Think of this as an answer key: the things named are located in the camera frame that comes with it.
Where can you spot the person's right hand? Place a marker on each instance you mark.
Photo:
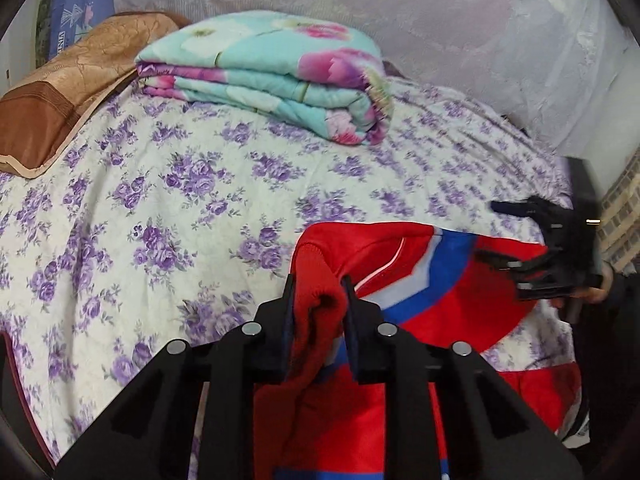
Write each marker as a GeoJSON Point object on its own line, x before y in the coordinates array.
{"type": "Point", "coordinates": [597, 287]}

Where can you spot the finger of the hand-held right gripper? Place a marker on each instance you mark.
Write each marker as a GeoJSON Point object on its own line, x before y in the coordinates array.
{"type": "Point", "coordinates": [520, 208]}
{"type": "Point", "coordinates": [520, 267]}

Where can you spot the brown gold pillow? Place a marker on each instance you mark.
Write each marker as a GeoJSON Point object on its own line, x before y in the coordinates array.
{"type": "Point", "coordinates": [70, 90]}

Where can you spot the red blue white jacket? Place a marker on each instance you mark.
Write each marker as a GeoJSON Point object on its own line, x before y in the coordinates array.
{"type": "Point", "coordinates": [415, 310]}

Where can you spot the purple floral bed sheet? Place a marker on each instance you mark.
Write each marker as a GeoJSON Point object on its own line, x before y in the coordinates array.
{"type": "Point", "coordinates": [175, 200]}

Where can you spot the folded teal floral quilt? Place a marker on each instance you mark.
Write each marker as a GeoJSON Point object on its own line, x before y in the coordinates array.
{"type": "Point", "coordinates": [270, 75]}

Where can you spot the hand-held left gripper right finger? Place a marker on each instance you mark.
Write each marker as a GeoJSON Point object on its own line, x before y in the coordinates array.
{"type": "Point", "coordinates": [353, 332]}

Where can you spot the white lace mosquito net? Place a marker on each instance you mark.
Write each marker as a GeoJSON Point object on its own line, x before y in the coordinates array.
{"type": "Point", "coordinates": [400, 25]}

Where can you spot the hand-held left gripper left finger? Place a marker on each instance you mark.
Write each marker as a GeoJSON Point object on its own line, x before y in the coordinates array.
{"type": "Point", "coordinates": [288, 332]}

